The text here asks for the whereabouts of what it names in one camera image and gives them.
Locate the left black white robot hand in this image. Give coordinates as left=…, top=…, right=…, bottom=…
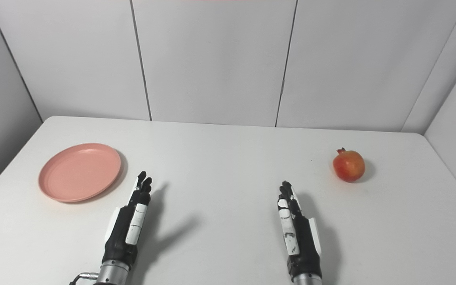
left=102, top=171, right=153, bottom=268

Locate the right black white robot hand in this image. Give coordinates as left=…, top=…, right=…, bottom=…
left=277, top=181, right=323, bottom=279

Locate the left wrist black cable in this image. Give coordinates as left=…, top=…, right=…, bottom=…
left=69, top=272, right=99, bottom=285

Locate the pink round plate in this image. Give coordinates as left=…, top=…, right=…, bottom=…
left=38, top=143, right=122, bottom=203

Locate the red pomegranate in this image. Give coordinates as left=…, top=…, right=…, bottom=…
left=332, top=148, right=366, bottom=182

